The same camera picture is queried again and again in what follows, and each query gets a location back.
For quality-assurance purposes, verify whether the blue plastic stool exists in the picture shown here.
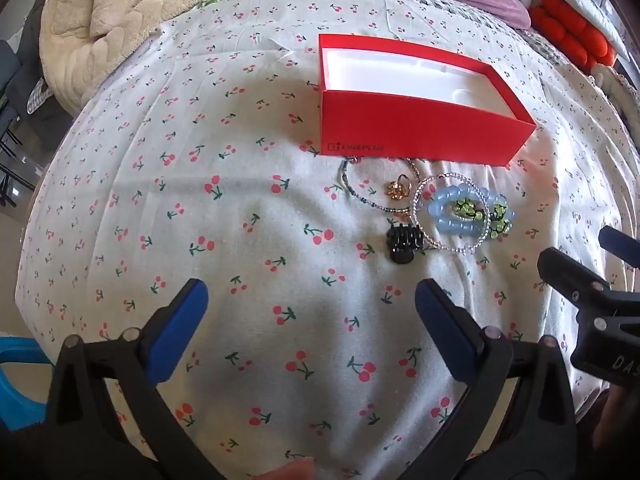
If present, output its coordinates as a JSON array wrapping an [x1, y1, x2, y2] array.
[[0, 337, 56, 431]]

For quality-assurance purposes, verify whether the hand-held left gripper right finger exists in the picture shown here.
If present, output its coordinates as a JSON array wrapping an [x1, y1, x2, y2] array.
[[400, 277, 581, 480]]

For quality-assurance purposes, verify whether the beige fleece blanket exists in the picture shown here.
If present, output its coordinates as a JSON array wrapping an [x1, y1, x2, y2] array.
[[39, 0, 288, 116]]

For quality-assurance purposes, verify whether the green and black bead bracelet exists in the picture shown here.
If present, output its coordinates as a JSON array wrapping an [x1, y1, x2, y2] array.
[[447, 197, 513, 241]]

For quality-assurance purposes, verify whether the person's left hand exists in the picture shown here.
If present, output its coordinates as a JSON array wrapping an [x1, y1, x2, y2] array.
[[250, 456, 317, 480]]

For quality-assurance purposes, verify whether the small gold earring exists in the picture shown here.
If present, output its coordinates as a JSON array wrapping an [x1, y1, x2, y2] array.
[[384, 174, 413, 201]]

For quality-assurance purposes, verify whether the orange cushion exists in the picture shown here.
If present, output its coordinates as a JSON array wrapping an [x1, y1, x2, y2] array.
[[529, 0, 616, 73]]

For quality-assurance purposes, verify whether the black hair claw clip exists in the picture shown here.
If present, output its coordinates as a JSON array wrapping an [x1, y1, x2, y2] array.
[[384, 224, 425, 266]]

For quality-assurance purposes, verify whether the cherry print bed sheet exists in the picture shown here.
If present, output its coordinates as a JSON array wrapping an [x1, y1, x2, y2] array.
[[15, 0, 640, 480]]

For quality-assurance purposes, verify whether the silver bead bracelet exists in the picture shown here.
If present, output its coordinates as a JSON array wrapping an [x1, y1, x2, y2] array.
[[411, 172, 492, 257]]

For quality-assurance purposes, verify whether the light blue bead bracelet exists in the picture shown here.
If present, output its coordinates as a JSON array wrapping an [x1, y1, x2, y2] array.
[[427, 184, 488, 238]]

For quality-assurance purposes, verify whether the red cardboard box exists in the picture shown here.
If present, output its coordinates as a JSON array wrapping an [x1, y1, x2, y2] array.
[[318, 34, 537, 167]]

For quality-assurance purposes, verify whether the small checkered cloth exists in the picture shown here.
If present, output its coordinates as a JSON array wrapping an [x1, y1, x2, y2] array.
[[25, 80, 57, 116]]

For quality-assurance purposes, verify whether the dark folding chair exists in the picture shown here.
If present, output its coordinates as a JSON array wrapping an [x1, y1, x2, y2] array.
[[0, 40, 46, 201]]

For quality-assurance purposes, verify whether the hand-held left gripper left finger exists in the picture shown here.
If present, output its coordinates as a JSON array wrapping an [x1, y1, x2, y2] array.
[[45, 277, 231, 480]]

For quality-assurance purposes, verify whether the dark bead necklace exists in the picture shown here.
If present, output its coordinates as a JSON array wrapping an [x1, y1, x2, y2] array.
[[340, 157, 423, 213]]

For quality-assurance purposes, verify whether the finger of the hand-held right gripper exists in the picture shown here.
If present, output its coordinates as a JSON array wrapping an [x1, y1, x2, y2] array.
[[537, 247, 640, 317], [599, 225, 640, 274]]

